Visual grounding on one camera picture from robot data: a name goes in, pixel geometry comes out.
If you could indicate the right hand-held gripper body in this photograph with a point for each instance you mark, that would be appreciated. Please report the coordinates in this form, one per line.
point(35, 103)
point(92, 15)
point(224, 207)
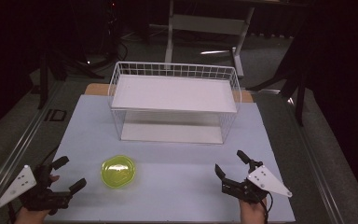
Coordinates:
point(254, 186)

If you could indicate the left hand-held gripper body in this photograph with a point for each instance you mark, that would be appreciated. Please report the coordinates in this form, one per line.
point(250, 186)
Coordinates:
point(34, 193)

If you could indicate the yellow-green plastic bowl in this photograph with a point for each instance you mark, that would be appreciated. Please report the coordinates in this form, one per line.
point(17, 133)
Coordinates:
point(118, 171)

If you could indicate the person's left hand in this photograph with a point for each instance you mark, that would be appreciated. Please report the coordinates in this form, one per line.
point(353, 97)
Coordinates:
point(35, 211)

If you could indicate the person's right hand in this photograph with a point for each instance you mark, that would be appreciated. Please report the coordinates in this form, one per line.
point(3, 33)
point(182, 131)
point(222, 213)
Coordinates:
point(253, 212)

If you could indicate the light blue table mat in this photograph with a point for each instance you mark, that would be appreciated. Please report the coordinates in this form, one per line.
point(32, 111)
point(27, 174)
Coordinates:
point(174, 174)

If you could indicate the black tripod stand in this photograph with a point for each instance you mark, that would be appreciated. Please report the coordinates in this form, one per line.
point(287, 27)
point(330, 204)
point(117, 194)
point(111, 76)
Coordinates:
point(292, 77)
point(59, 62)

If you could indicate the white metal desk frame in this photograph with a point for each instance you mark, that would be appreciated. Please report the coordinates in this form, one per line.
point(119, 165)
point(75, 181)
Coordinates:
point(208, 31)

